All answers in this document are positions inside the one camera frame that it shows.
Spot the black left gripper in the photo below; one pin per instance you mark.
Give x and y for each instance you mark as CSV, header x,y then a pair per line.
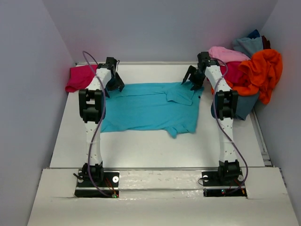
x,y
118,84

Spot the pink t-shirt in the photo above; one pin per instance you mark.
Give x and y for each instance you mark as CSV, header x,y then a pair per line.
x,y
227,55

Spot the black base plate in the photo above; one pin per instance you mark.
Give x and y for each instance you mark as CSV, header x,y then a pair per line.
x,y
107,188
214,187

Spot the magenta t-shirt in pile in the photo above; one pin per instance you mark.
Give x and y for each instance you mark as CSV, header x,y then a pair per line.
x,y
231,74

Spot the slate blue t-shirt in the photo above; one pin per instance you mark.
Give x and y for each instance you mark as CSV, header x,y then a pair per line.
x,y
245,105

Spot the maroon t-shirt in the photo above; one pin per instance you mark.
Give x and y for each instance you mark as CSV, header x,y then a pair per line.
x,y
265,43

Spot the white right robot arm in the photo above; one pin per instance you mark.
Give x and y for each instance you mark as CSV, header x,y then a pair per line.
x,y
224,109

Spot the turquoise t-shirt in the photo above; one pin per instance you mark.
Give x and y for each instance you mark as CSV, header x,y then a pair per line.
x,y
172,107

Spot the folded magenta t-shirt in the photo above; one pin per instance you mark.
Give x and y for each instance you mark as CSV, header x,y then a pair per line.
x,y
80,78

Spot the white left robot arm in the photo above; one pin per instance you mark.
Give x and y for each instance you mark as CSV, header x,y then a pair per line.
x,y
92,112

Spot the grey-blue t-shirt at back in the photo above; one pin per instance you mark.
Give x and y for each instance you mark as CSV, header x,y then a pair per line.
x,y
248,46

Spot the dark blue t-shirt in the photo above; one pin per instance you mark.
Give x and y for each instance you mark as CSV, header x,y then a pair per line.
x,y
254,34

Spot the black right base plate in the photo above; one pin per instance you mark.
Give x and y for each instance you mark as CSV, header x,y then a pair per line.
x,y
214,187

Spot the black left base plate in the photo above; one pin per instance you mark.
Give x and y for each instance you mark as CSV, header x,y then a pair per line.
x,y
107,188

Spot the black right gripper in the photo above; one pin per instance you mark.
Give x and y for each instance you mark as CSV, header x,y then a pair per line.
x,y
198,83

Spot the orange t-shirt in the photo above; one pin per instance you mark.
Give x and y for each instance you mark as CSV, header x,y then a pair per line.
x,y
264,70

